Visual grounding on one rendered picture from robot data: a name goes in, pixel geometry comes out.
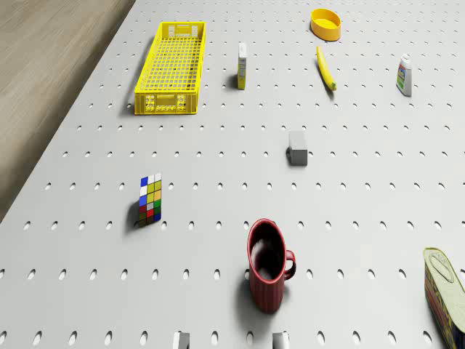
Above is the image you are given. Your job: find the grey cube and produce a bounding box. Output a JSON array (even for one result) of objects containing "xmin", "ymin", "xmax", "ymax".
[{"xmin": 286, "ymin": 131, "xmax": 309, "ymax": 167}]

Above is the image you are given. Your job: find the puzzle cube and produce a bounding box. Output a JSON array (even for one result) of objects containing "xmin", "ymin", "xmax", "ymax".
[{"xmin": 138, "ymin": 172, "xmax": 163, "ymax": 229}]

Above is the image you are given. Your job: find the yellow and white box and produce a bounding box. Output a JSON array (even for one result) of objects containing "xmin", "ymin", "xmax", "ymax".
[{"xmin": 237, "ymin": 42, "xmax": 248, "ymax": 90}]

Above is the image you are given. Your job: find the yellow basket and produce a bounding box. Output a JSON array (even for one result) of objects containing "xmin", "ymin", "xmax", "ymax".
[{"xmin": 134, "ymin": 21, "xmax": 207, "ymax": 116}]

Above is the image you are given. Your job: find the red mug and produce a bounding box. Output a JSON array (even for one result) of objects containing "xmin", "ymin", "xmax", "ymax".
[{"xmin": 247, "ymin": 217, "xmax": 297, "ymax": 314}]

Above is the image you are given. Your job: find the banana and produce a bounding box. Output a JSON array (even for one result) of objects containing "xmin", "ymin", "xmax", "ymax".
[{"xmin": 315, "ymin": 46, "xmax": 337, "ymax": 92}]

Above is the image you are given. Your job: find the yellow bowl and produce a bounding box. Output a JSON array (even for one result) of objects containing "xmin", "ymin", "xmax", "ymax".
[{"xmin": 310, "ymin": 8, "xmax": 342, "ymax": 42}]

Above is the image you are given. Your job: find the small white bottle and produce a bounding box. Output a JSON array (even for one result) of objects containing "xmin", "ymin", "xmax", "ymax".
[{"xmin": 395, "ymin": 53, "xmax": 413, "ymax": 97}]

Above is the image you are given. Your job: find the flat-sided can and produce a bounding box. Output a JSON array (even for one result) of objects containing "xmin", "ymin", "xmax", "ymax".
[{"xmin": 423, "ymin": 247, "xmax": 465, "ymax": 349}]

